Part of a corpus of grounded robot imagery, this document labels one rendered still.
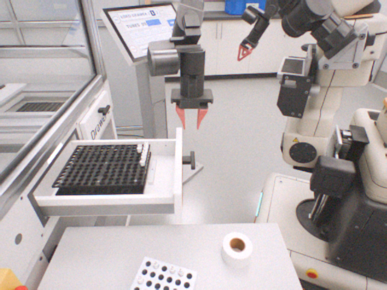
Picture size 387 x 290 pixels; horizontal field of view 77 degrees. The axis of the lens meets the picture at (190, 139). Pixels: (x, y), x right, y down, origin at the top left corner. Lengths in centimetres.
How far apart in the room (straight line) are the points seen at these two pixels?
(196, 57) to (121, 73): 187
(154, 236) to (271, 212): 86
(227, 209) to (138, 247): 114
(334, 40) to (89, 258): 84
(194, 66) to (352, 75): 61
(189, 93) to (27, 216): 45
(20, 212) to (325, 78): 98
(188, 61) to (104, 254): 50
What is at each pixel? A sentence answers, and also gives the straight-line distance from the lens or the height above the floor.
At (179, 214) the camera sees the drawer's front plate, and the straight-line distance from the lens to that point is 61.
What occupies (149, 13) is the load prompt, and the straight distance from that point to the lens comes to 162.
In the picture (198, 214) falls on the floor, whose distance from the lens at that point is 171.
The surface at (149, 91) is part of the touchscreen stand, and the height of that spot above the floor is 71.
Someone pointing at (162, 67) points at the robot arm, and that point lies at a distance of 53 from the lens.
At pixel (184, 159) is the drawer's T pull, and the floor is 91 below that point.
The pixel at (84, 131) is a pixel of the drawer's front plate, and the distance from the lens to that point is 88.
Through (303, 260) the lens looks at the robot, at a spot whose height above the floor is 28.
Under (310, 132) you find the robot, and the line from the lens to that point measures 105.
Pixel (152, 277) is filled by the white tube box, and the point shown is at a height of 78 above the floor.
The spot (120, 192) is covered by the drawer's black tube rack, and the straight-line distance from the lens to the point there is 66.
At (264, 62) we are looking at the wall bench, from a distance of 403.
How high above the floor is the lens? 132
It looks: 33 degrees down
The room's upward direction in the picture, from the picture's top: straight up
